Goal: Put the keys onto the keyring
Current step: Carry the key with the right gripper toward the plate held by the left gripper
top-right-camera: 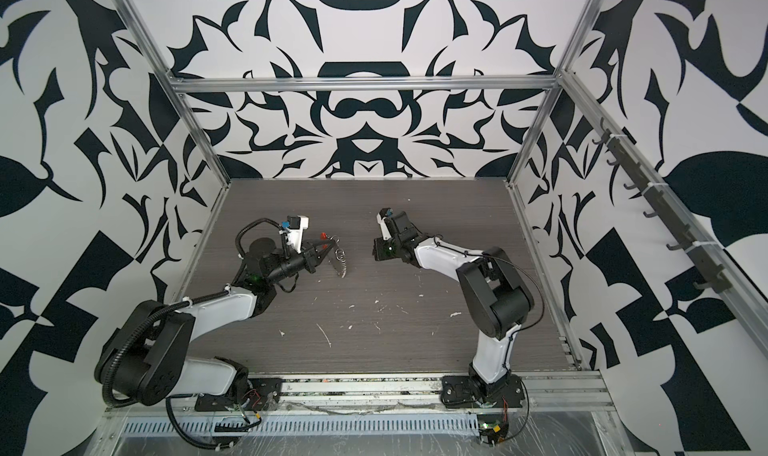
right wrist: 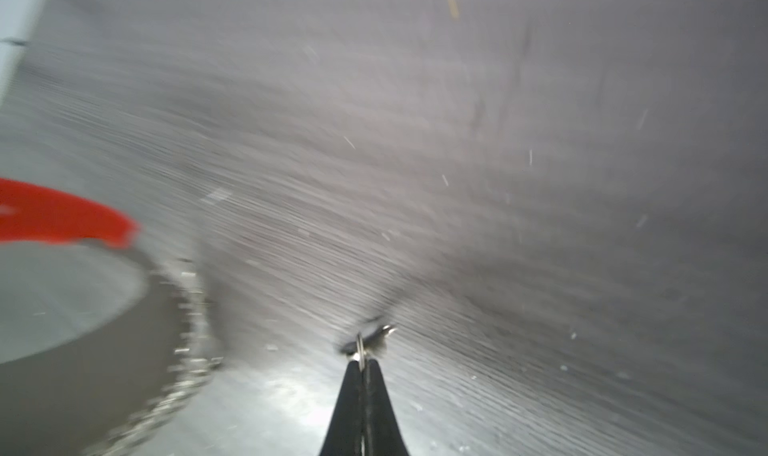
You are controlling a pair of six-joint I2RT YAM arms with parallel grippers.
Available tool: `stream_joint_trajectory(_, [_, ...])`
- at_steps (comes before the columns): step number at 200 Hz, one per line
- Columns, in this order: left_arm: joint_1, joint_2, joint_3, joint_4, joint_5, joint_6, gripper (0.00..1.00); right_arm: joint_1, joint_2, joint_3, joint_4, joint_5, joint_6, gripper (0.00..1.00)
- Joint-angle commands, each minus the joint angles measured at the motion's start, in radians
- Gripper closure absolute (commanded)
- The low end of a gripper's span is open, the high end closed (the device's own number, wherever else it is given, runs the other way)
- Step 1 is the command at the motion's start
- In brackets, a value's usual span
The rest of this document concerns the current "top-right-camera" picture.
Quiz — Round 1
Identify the keyring chain with red tag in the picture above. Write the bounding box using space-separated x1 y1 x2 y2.
319 232 350 280

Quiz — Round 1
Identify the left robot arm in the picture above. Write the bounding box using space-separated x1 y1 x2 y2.
94 238 337 408

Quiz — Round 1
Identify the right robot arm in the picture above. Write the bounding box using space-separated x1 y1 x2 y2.
373 208 535 406

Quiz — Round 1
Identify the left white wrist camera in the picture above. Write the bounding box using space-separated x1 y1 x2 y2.
280 215 309 253

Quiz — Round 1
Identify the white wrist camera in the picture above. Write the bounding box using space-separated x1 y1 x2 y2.
280 215 309 253
376 208 398 241

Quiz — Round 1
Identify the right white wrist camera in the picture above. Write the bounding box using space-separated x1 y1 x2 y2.
376 208 398 241

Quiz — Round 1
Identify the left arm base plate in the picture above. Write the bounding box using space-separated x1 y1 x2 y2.
194 378 284 412

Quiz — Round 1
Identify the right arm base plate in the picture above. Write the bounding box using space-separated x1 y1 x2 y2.
440 374 527 409

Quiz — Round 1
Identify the aluminium frame crossbar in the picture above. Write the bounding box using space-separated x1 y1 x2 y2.
170 75 556 94

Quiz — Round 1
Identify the white slotted cable duct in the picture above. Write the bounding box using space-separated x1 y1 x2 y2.
122 413 479 437

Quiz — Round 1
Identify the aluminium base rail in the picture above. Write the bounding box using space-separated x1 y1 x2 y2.
107 370 616 414

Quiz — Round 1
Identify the black wall hook rack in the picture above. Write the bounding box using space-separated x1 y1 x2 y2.
593 117 733 294

